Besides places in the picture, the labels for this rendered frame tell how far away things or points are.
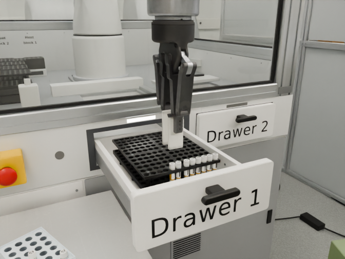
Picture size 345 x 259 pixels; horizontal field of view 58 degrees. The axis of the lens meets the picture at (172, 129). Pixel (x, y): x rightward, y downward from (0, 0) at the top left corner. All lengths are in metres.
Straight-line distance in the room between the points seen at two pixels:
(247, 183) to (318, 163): 1.90
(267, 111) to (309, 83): 1.41
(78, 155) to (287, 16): 0.73
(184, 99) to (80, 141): 0.35
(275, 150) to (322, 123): 1.27
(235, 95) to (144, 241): 0.57
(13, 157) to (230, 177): 0.46
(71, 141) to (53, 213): 0.17
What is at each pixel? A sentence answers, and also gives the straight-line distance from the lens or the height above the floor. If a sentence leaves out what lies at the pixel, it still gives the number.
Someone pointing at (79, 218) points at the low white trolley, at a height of 0.76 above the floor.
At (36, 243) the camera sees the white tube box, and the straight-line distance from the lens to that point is 0.67.
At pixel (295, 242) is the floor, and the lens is 1.98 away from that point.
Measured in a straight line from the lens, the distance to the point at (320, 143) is 2.44.
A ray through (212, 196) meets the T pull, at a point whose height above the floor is 0.91.
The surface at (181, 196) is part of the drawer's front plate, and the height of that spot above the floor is 0.90.
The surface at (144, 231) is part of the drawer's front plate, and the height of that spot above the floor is 0.86.
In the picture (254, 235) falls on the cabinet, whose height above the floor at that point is 0.41.
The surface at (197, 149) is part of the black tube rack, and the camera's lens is 0.73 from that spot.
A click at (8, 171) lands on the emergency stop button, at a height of 0.89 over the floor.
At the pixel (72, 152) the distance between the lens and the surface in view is 0.81.
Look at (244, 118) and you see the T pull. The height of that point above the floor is 0.91.
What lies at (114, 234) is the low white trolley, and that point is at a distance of 0.70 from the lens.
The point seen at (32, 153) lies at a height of 0.89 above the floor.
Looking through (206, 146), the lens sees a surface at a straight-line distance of 0.77.
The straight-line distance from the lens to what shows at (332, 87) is 2.33.
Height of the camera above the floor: 1.19
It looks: 20 degrees down
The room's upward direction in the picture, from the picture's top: straight up
